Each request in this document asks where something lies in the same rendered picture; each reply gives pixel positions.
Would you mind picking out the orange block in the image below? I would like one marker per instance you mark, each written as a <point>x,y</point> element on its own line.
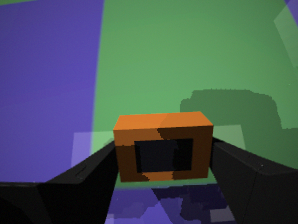
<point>163,147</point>

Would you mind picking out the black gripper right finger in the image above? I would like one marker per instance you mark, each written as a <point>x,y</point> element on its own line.
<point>257,190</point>

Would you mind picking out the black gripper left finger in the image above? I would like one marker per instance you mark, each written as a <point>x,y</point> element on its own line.
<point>80,195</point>

